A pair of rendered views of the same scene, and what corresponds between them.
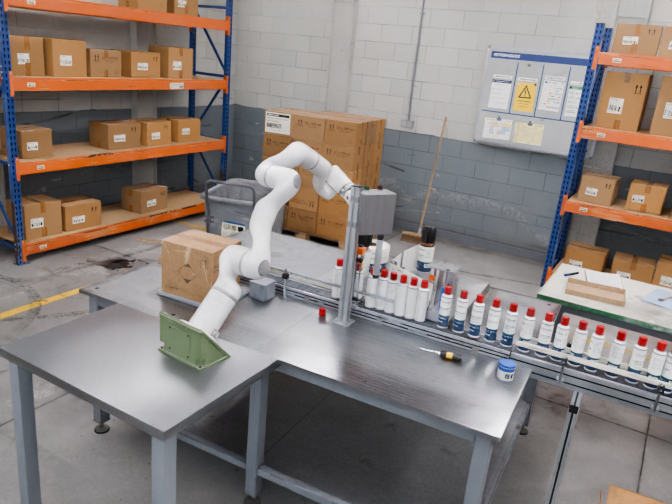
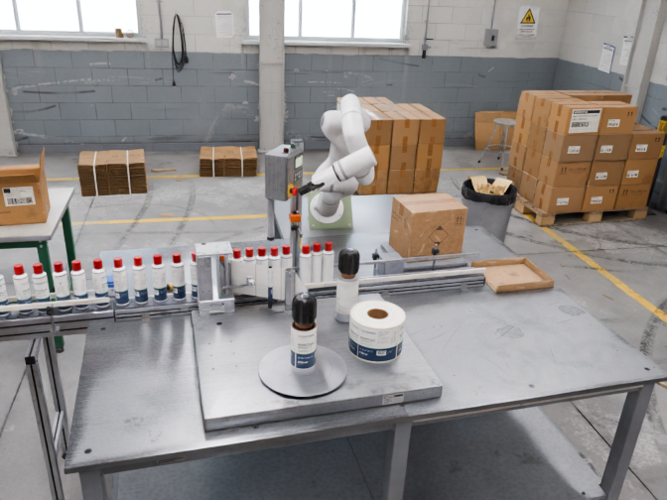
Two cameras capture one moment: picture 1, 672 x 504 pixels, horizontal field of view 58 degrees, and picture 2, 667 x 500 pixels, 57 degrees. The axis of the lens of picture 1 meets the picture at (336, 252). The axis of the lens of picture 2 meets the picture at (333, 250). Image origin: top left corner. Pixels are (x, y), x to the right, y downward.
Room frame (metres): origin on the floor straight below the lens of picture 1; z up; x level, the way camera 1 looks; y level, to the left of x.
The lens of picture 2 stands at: (4.64, -1.63, 2.15)
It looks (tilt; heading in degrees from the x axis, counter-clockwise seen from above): 24 degrees down; 138
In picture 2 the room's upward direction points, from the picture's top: 3 degrees clockwise
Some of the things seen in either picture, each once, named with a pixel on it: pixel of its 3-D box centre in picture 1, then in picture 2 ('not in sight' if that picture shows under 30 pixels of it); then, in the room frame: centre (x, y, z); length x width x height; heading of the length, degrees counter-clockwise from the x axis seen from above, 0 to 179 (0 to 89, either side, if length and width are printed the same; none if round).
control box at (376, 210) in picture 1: (373, 211); (284, 173); (2.69, -0.15, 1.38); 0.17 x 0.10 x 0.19; 119
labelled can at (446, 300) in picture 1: (445, 307); (197, 275); (2.60, -0.53, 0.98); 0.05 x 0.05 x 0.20
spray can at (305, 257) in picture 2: (357, 282); (305, 267); (2.81, -0.12, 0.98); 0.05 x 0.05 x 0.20
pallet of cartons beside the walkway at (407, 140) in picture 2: not in sight; (384, 149); (0.27, 3.02, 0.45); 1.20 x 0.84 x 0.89; 153
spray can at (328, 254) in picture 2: (338, 278); (328, 263); (2.84, -0.02, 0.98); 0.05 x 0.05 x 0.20
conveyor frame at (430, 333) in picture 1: (348, 304); (311, 292); (2.82, -0.09, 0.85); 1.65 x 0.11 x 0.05; 64
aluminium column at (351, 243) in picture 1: (350, 255); (296, 214); (2.67, -0.07, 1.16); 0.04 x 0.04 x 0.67; 64
